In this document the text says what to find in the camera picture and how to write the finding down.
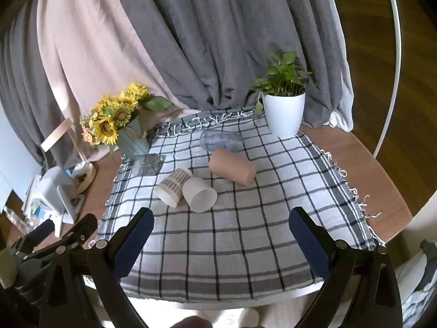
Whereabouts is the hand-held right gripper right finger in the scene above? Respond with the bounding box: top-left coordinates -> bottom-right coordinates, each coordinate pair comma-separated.
288,207 -> 403,328

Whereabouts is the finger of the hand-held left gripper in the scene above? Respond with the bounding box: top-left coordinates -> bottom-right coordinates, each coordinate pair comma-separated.
61,213 -> 99,247
20,219 -> 56,251

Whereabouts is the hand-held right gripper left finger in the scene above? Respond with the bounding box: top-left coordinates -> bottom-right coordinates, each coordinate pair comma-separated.
39,207 -> 155,328

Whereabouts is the person's left forearm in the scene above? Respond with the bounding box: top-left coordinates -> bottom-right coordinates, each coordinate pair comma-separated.
0,248 -> 17,288

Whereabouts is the houndstooth patterned paper cup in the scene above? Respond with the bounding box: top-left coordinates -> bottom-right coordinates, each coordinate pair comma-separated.
153,168 -> 193,207

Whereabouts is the dark clear square cup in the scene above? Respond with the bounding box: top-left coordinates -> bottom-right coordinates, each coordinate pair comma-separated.
131,154 -> 163,177

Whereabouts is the white cup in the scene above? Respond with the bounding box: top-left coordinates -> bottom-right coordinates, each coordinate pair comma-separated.
182,177 -> 218,213

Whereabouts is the brown cup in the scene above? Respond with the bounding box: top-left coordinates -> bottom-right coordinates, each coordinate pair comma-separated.
208,148 -> 257,186

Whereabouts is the clear plastic cup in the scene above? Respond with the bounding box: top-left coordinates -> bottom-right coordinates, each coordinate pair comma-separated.
200,129 -> 244,153

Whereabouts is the white plastic device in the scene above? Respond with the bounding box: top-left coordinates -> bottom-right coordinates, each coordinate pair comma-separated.
22,167 -> 86,224

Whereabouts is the round wooden tray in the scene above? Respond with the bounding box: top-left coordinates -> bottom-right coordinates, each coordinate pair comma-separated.
70,160 -> 94,195

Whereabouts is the checked grey white cloth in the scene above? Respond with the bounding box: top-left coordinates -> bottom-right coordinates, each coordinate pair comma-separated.
89,109 -> 386,303

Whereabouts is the wooden slat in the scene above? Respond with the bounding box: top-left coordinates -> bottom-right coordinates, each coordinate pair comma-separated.
41,118 -> 74,151

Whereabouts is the ribbed blue-green vase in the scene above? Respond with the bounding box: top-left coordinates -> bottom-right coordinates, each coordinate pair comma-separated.
118,114 -> 151,159

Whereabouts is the sunflower bouquet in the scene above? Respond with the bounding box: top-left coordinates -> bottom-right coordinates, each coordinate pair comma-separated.
79,83 -> 175,154

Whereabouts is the white ribbed plant pot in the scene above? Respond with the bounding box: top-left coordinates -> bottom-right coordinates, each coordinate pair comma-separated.
262,92 -> 306,136

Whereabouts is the white curtain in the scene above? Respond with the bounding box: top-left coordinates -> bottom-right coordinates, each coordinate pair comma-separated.
321,0 -> 354,132

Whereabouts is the green leafy plant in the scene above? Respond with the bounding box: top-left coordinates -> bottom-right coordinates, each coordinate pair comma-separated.
250,51 -> 320,117

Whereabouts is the pink curtain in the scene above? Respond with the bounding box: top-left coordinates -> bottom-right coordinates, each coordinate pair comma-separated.
36,0 -> 202,161

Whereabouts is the white hoop pole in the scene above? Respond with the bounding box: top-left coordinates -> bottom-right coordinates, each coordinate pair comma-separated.
374,0 -> 401,159

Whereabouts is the grey curtain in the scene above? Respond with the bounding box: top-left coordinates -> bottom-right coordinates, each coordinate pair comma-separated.
0,0 -> 345,175

